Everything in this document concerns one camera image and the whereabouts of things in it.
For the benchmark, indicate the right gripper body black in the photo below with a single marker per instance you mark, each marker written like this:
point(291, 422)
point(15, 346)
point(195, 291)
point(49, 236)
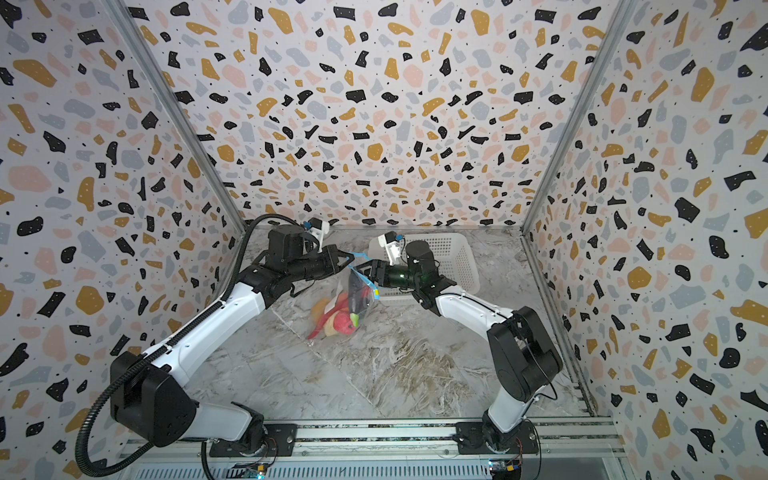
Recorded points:
point(381, 273)

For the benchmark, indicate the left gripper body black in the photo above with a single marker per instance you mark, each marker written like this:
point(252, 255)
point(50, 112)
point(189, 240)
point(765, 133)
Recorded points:
point(313, 265)

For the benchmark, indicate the white plastic basket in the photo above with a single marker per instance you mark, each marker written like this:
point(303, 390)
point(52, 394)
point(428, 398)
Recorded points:
point(451, 250)

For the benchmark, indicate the yellow toy potato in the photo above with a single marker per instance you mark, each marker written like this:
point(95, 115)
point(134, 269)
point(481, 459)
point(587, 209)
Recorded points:
point(318, 310)

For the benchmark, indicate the purple toy eggplant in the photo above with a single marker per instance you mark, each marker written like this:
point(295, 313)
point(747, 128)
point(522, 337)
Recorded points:
point(360, 296)

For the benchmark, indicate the red toy chili pepper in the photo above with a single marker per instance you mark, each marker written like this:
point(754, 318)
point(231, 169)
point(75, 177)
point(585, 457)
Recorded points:
point(338, 303)

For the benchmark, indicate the clear zip top bag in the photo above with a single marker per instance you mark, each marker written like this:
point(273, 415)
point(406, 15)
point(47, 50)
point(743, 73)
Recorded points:
point(342, 285)

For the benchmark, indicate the pink toy fruit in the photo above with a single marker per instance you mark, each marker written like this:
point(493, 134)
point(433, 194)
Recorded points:
point(341, 323)

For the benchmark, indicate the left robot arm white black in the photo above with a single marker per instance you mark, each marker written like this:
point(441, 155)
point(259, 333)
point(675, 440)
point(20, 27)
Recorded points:
point(154, 403)

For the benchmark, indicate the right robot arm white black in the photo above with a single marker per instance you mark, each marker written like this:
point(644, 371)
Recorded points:
point(524, 357)

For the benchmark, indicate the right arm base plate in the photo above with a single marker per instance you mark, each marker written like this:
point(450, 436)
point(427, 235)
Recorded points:
point(476, 438)

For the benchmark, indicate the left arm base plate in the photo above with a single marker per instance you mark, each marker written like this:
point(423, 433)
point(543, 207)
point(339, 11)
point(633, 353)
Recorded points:
point(266, 441)

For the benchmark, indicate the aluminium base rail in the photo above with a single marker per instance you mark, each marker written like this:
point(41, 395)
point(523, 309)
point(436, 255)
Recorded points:
point(546, 448)

